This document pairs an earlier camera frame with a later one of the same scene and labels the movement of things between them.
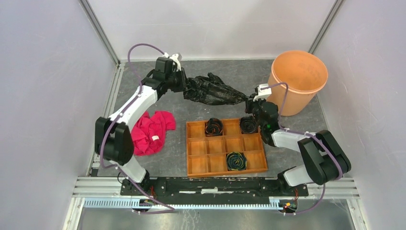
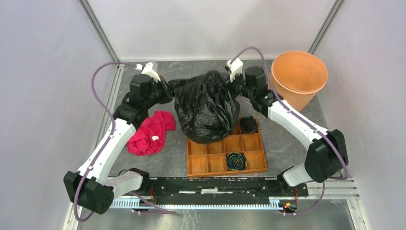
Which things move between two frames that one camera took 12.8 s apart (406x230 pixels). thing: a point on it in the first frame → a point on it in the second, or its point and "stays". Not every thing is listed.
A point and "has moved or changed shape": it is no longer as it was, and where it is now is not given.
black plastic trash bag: (210, 90) has moved or changed shape
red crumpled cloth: (148, 133) stays
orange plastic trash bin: (305, 72) stays
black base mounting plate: (215, 189) stays
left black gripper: (183, 79) → (168, 91)
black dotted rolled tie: (248, 125) stays
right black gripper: (250, 102) → (230, 85)
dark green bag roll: (236, 161) stays
